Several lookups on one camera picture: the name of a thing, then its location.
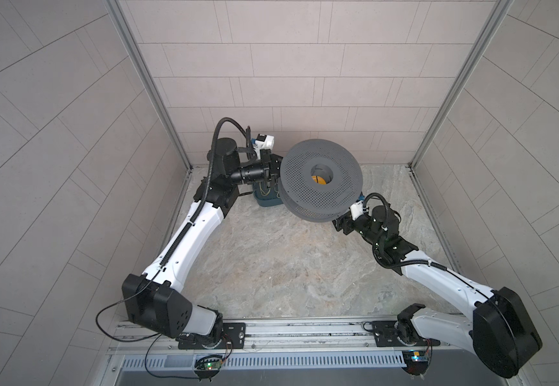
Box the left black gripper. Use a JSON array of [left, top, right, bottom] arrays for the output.
[[223, 154, 296, 193]]

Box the dark grey cable spool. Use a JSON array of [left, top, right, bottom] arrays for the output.
[[279, 139, 363, 223]]

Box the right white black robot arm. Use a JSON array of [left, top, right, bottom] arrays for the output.
[[333, 193, 543, 379]]

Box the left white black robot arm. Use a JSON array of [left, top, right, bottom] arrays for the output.
[[121, 117, 281, 347]]

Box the teal plastic bin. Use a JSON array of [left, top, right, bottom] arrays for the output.
[[252, 183, 283, 207]]

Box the yellow plastic bin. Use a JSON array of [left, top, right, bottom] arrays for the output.
[[312, 175, 327, 185]]

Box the right circuit board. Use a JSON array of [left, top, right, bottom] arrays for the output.
[[402, 351, 430, 376]]

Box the circuit board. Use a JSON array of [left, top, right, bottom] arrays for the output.
[[402, 351, 430, 376], [194, 355, 224, 372]]

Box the left circuit board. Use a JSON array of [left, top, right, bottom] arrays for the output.
[[194, 355, 224, 372]]

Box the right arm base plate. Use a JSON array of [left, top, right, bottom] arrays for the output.
[[362, 320, 441, 347]]

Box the aluminium mounting rail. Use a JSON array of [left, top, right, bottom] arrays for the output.
[[113, 308, 476, 354]]

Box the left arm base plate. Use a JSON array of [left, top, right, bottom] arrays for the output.
[[177, 323, 247, 350]]

